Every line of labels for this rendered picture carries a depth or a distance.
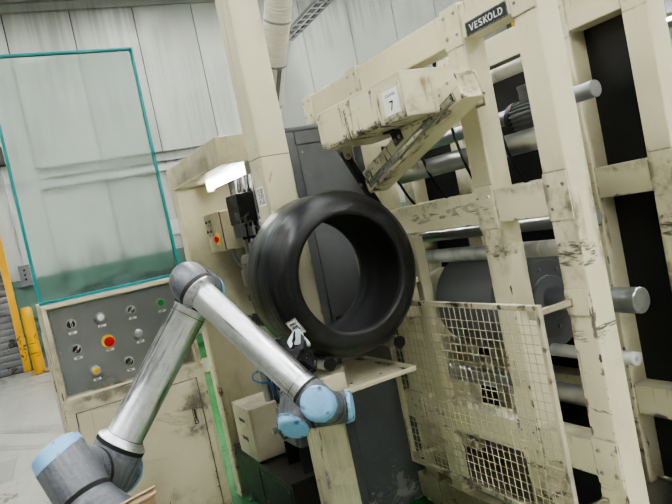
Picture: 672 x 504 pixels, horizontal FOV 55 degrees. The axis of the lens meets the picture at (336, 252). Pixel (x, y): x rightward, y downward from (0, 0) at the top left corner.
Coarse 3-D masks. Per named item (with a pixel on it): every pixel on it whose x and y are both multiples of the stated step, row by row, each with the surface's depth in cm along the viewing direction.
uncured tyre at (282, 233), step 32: (320, 192) 220; (352, 192) 223; (288, 224) 210; (352, 224) 249; (384, 224) 223; (256, 256) 218; (288, 256) 207; (384, 256) 249; (256, 288) 217; (288, 288) 206; (384, 288) 249; (288, 320) 209; (352, 320) 247; (384, 320) 221; (320, 352) 215; (352, 352) 218
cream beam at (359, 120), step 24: (408, 72) 203; (432, 72) 207; (360, 96) 223; (408, 96) 203; (432, 96) 207; (336, 120) 241; (360, 120) 226; (384, 120) 213; (408, 120) 214; (336, 144) 245; (360, 144) 258
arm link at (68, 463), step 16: (48, 448) 173; (64, 448) 173; (80, 448) 176; (96, 448) 183; (32, 464) 174; (48, 464) 171; (64, 464) 171; (80, 464) 172; (96, 464) 175; (112, 464) 184; (48, 480) 170; (64, 480) 168; (80, 480) 169; (48, 496) 170; (64, 496) 167
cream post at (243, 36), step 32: (224, 0) 244; (256, 0) 248; (224, 32) 250; (256, 32) 247; (256, 64) 246; (256, 96) 246; (256, 128) 245; (256, 160) 248; (288, 160) 250; (256, 192) 255; (288, 192) 250; (320, 320) 254; (320, 448) 252; (320, 480) 258; (352, 480) 257
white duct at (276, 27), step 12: (276, 0) 273; (288, 0) 275; (264, 12) 279; (276, 12) 276; (288, 12) 278; (264, 24) 282; (276, 24) 278; (288, 24) 281; (276, 36) 282; (288, 36) 286; (276, 48) 285; (276, 60) 289; (276, 72) 292
